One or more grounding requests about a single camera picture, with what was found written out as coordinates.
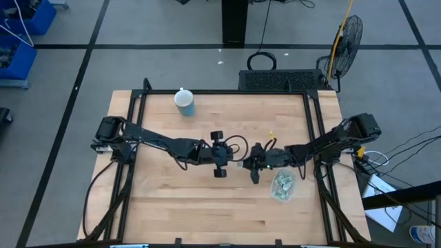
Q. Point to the blue storage bin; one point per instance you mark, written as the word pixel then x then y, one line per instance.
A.
pixel 38 19
pixel 20 60

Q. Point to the black desk edge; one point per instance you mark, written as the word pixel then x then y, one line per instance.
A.
pixel 399 196

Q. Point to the yellow connector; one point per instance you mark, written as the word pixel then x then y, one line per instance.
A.
pixel 360 152

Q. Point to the pale green sweetener packet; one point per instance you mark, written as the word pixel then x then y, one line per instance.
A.
pixel 288 187
pixel 282 179

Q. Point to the black table frame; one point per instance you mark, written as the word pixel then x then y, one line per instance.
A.
pixel 138 179

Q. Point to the small white sweetener packet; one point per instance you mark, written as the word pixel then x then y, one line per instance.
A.
pixel 239 164

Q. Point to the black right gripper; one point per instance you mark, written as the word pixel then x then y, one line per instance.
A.
pixel 272 159

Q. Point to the white plastic bottle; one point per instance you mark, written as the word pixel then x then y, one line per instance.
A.
pixel 422 234

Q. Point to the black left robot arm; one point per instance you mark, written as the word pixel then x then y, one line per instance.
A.
pixel 155 139

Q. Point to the black floor fan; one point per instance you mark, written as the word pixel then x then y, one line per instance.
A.
pixel 346 44

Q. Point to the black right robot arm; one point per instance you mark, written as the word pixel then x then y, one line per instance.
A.
pixel 327 141

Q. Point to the white cardboard box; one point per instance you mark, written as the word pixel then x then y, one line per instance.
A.
pixel 382 203

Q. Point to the teal cup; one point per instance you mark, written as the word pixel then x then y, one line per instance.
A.
pixel 186 105

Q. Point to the dark green sweetener packet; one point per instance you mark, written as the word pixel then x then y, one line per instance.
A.
pixel 279 195

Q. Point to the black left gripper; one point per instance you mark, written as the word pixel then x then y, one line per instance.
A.
pixel 220 154

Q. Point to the black crate basket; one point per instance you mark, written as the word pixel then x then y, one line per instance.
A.
pixel 279 80

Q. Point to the black tall stand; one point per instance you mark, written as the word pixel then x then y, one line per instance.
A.
pixel 235 20

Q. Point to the black object at floor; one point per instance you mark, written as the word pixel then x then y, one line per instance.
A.
pixel 5 118

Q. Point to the clear bag of green items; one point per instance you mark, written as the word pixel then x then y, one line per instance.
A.
pixel 274 191

